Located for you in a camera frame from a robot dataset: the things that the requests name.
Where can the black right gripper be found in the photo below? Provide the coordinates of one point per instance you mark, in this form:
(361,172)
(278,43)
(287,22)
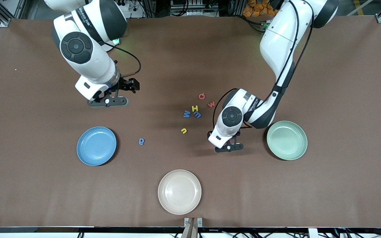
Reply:
(125,84)

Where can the yellow foam letter H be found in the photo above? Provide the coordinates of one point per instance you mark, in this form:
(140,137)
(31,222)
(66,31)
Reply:
(194,108)

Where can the pale green round plate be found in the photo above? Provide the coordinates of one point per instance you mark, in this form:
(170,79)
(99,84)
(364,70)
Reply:
(288,142)

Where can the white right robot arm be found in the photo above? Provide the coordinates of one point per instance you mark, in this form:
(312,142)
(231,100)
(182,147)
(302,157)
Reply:
(88,62)

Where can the blue foam capital M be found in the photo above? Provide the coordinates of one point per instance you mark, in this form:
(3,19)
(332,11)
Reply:
(186,114)

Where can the beige round plate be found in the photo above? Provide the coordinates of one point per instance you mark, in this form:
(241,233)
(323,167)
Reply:
(179,191)

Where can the blue foam lowercase m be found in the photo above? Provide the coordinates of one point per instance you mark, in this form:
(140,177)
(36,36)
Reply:
(197,115)

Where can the pink foam letter Q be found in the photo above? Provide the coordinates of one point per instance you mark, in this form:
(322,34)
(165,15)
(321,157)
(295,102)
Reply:
(199,96)

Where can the grey-blue foam letter a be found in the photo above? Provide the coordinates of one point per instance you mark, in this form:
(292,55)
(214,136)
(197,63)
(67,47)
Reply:
(141,144)

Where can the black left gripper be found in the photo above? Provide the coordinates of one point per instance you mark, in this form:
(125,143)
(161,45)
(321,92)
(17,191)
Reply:
(238,133)

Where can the pink foam letter w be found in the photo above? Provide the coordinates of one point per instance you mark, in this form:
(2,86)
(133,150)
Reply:
(211,105)

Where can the white power strip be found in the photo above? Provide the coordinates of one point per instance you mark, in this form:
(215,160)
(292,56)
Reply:
(134,8)

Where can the brown wooden slat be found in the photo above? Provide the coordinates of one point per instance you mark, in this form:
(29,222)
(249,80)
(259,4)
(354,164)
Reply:
(190,231)

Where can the orange objects pile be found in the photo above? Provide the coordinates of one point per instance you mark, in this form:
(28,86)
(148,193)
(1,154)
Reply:
(256,10)

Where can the yellow foam letter u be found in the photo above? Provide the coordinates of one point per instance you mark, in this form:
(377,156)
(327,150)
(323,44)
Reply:
(186,131)

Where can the blue round plate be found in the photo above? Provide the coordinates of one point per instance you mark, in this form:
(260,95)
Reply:
(96,146)

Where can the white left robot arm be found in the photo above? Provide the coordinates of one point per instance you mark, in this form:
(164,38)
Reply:
(276,43)

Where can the metal equipment rack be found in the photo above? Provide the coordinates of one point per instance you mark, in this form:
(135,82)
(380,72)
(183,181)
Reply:
(193,6)

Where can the metal table edge bracket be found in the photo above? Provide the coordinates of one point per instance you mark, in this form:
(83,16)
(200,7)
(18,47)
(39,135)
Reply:
(199,222)

